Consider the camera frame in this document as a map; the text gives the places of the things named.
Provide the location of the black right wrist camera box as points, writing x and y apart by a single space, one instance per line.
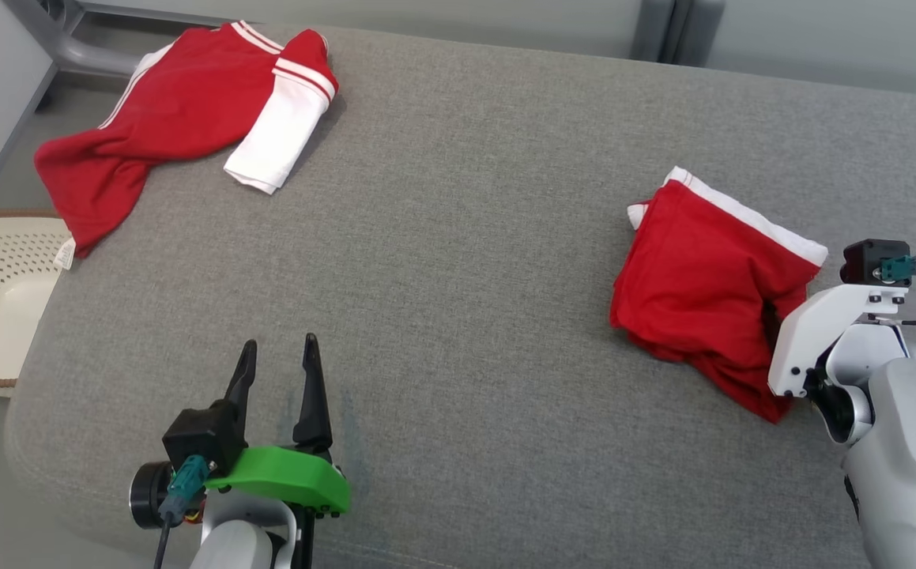
865 261

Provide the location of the black round left wrist motor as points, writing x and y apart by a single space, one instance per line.
145 496

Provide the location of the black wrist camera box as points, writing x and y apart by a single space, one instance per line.
865 261
205 435

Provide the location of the red shirt with white sleeves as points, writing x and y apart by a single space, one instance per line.
181 103

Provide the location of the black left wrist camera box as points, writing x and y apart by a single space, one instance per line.
205 435

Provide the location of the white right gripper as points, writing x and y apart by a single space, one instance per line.
809 324

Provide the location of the red shorts with white stripe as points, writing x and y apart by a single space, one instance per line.
695 292

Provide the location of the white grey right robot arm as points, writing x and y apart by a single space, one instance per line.
908 442

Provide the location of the grey metal post with latch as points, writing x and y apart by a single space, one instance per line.
663 28

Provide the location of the grey metal frame post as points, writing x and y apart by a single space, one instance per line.
78 54

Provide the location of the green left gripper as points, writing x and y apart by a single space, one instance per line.
292 478

